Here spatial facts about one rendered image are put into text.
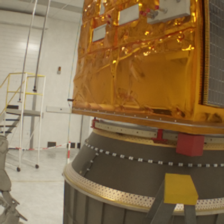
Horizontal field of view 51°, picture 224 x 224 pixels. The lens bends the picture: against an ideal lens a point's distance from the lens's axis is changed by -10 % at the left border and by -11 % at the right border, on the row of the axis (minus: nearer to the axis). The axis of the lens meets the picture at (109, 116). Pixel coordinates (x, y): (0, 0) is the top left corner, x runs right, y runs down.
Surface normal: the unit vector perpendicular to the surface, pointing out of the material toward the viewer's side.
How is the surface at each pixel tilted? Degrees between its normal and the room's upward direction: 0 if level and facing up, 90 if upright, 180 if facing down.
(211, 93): 90
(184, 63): 84
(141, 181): 62
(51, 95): 90
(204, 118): 96
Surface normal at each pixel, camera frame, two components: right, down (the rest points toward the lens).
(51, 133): 0.53, 0.08
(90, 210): -0.69, -0.04
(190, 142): -0.85, -0.07
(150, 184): -0.25, -0.47
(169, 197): -0.21, 0.01
